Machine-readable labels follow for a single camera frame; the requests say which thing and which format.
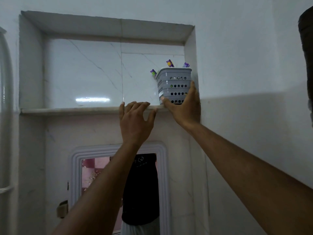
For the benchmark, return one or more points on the white wall pipe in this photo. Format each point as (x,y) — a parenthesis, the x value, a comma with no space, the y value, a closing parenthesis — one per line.
(5,119)

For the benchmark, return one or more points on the person's left thumb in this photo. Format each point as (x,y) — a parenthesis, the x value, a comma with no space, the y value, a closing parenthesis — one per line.
(152,116)

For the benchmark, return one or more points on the purple green toothbrush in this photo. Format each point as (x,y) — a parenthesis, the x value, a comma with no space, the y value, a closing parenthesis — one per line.
(153,72)

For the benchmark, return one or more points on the white framed wall mirror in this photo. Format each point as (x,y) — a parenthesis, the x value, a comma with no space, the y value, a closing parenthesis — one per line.
(75,173)

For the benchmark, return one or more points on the person's right thumb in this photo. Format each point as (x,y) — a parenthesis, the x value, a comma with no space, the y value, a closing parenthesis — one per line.
(168,103)

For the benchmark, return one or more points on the beige wall bracket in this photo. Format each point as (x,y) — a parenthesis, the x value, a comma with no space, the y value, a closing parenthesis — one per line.
(62,209)

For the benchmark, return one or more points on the person's left hand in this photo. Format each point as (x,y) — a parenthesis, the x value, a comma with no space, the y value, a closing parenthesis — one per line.
(134,127)

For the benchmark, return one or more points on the person's right hand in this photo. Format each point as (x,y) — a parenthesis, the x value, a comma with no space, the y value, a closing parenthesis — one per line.
(187,112)

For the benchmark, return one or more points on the person's right forearm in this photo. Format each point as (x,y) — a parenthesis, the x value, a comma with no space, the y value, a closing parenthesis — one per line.
(249,178)

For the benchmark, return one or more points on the person's left little finger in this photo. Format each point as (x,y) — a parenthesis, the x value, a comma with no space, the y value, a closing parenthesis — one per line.
(121,110)

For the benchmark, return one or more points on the person's left forearm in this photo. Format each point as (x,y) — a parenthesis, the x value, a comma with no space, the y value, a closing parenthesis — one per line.
(102,193)

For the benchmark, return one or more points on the grey perforated plastic basket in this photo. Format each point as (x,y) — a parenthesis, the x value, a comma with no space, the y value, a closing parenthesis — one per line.
(174,84)

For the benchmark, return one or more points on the purple yellow toothbrush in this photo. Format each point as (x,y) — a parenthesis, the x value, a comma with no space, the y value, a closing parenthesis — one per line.
(170,63)

